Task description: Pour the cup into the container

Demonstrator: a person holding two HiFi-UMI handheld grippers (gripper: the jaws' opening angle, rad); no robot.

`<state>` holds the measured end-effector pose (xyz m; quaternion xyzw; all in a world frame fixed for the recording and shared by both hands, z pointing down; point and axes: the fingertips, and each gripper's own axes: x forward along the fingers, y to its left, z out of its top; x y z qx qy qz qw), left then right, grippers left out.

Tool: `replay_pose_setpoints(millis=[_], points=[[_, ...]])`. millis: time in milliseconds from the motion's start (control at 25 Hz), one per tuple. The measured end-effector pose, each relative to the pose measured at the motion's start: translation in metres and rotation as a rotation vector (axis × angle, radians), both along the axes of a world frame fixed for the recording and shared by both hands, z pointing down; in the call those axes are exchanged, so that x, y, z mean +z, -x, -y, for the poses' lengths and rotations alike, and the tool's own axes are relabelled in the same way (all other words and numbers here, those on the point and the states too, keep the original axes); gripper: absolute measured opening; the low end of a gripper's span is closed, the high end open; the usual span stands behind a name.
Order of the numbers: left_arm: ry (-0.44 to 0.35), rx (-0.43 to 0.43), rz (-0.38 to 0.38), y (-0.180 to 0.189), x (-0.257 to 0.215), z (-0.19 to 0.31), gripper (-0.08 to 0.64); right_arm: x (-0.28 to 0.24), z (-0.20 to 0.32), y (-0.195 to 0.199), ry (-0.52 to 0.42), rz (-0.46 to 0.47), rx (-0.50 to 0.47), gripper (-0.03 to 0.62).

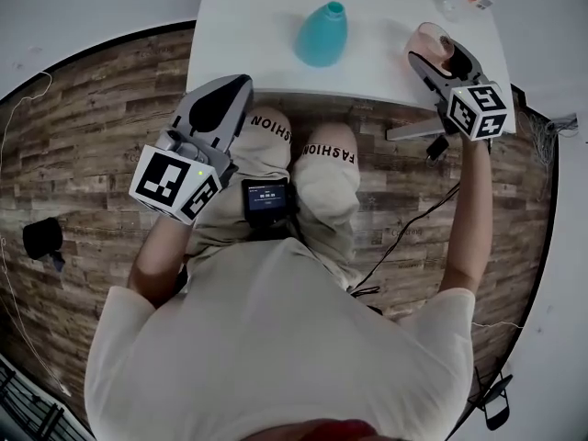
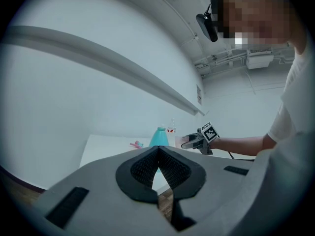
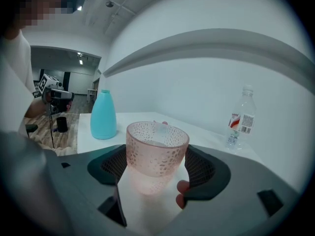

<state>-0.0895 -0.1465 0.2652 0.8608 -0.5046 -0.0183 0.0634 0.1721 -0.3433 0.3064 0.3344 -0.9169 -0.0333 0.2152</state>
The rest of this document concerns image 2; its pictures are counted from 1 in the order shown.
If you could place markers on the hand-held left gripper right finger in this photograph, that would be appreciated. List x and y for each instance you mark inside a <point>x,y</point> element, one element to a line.
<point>216,185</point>

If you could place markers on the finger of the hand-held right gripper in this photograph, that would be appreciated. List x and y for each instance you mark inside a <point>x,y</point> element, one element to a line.
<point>193,136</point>
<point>193,144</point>

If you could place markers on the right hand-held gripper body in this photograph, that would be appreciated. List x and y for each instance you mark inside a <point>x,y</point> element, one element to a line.
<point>209,133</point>

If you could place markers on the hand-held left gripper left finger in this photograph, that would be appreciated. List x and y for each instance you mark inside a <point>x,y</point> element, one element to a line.
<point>103,193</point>

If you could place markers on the teal bottle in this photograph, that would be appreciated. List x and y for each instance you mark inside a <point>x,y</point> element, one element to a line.
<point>158,138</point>

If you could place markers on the person's right forearm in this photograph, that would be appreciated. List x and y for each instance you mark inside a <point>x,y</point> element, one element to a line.
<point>241,145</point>

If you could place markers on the pink teal spray nozzle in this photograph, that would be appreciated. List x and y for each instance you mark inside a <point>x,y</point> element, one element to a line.
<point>136,144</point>

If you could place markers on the white ceiling pipes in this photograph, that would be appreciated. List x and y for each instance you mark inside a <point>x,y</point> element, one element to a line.
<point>216,59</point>

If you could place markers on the white ceiling air unit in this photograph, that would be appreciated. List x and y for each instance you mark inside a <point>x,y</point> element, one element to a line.
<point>259,60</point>

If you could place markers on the person's beige shirt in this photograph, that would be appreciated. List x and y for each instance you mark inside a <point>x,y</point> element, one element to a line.
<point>295,95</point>

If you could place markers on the person's head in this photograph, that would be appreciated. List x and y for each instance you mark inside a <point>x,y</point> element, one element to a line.
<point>258,13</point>

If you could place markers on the white wall sign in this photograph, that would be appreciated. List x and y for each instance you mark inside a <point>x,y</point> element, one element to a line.
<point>199,95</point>

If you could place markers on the black head camera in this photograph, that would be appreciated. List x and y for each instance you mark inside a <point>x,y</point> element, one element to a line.
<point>208,26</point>

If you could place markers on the long white wall ledge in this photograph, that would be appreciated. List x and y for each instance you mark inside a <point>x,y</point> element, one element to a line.
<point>98,58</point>

